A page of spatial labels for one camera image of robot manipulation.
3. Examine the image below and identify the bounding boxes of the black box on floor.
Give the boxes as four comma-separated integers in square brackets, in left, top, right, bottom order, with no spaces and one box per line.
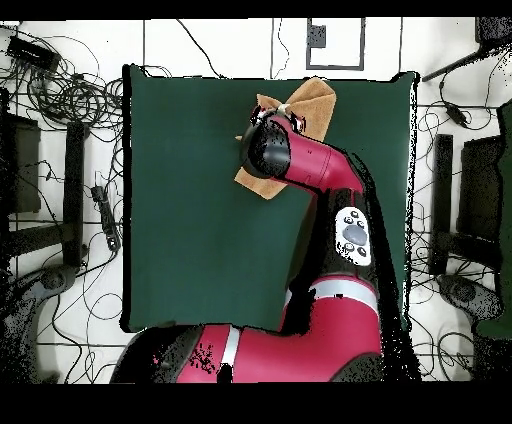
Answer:
[6,35,61,73]

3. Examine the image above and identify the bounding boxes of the black power strip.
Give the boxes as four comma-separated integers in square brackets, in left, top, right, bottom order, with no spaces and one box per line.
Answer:
[90,184,122,253]

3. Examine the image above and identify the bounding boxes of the small grey square plate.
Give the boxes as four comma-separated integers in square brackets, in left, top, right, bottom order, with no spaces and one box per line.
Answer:
[309,24,327,49]

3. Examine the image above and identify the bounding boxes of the black stand bar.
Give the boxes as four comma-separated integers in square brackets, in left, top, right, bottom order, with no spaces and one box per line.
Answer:
[429,133,454,277]
[61,121,87,269]

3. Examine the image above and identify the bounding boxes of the black tripod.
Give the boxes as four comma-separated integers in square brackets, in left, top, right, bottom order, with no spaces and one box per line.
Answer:
[421,17,512,83]

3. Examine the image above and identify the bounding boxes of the tangled black cables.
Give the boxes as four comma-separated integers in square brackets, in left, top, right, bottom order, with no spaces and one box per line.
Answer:
[0,23,125,133]

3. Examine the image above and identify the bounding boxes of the black flat case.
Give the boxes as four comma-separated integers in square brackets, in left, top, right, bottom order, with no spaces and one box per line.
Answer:
[0,113,42,215]
[457,135,505,241]

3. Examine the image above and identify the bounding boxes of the black power adapter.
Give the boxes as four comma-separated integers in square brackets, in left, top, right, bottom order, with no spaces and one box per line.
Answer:
[442,100,470,129]

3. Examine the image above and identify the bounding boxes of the tan terry towel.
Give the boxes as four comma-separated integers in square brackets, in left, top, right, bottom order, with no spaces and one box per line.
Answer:
[233,76,337,200]

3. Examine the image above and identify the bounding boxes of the dark green table cloth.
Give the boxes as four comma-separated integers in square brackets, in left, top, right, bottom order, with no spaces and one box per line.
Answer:
[121,64,419,335]

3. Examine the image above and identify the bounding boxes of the grey floor frame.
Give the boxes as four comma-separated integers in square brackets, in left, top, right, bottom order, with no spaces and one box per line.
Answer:
[305,17,366,72]

